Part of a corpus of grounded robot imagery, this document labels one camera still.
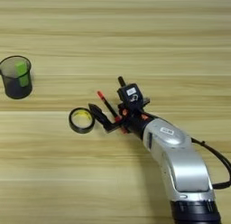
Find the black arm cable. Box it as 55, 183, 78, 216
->
190, 137, 231, 191

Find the green eraser block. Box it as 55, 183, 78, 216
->
14, 61, 31, 88

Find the black tape roll yellow core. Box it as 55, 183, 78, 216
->
68, 107, 96, 135

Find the black mesh pen cup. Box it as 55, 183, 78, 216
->
0, 55, 33, 100

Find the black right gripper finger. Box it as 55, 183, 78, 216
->
88, 103, 113, 128

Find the black marker with red cap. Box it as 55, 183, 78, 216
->
96, 89, 124, 123

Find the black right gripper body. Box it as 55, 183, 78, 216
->
103, 97, 158, 140

